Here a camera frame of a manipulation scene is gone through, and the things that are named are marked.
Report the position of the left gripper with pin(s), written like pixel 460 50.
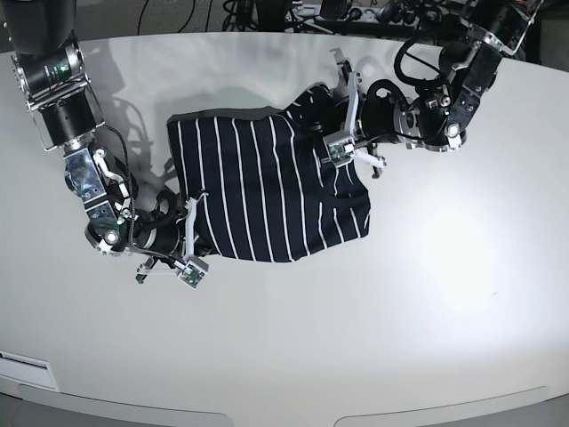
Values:
pixel 384 114

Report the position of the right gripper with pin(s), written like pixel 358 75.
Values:
pixel 157 234

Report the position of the navy white-striped T-shirt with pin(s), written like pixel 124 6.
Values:
pixel 264 189

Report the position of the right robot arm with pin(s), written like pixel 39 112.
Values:
pixel 48 65

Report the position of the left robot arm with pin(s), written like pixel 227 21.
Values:
pixel 431 114

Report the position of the white power strip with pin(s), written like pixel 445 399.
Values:
pixel 399 13

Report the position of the white label plate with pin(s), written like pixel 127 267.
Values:
pixel 28 371

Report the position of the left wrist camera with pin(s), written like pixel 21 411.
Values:
pixel 340 148

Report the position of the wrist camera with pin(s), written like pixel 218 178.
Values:
pixel 191 271
pixel 340 148

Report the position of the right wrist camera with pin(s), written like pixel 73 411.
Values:
pixel 191 271

